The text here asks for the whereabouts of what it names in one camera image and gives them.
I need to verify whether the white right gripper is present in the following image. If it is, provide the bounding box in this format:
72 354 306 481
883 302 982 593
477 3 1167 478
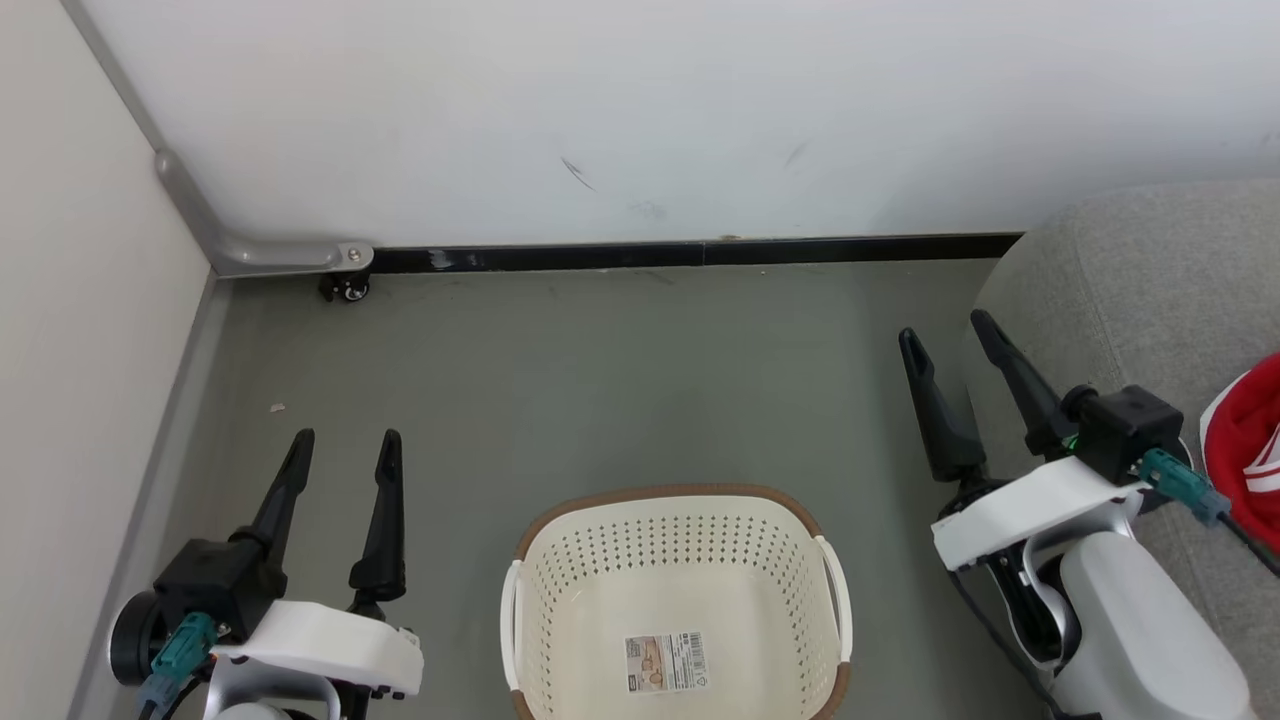
898 310 1151 573

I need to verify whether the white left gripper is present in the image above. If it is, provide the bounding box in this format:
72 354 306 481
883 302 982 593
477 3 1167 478
210 430 424 698

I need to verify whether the red jersey with white stripes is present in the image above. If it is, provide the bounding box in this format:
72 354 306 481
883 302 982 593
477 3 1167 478
1200 352 1280 556

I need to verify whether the grey fabric sofa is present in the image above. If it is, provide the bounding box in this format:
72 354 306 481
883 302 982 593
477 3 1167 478
965 180 1280 720

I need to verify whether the cream plastic laundry basket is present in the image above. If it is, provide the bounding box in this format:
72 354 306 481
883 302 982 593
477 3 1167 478
500 484 853 720

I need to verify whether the paper label sticker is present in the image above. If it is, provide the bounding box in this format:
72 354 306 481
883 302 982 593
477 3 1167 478
625 632 709 693

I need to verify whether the black baseboard strip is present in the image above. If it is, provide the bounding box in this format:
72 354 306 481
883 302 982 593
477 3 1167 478
372 233 1023 275

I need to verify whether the teal left cable connector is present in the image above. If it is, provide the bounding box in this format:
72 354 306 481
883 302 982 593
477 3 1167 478
138 612 219 720

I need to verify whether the teal cable connector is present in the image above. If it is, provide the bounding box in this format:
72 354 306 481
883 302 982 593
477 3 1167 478
1140 448 1280 576
138 612 219 720

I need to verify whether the teal right cable connector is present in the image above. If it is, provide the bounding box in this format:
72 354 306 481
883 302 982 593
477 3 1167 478
1140 448 1280 576

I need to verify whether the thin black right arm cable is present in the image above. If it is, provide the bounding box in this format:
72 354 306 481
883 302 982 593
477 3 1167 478
945 570 1061 720

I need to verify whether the grey metal frame bracket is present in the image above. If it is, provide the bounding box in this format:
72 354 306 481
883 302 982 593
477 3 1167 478
60 0 376 279

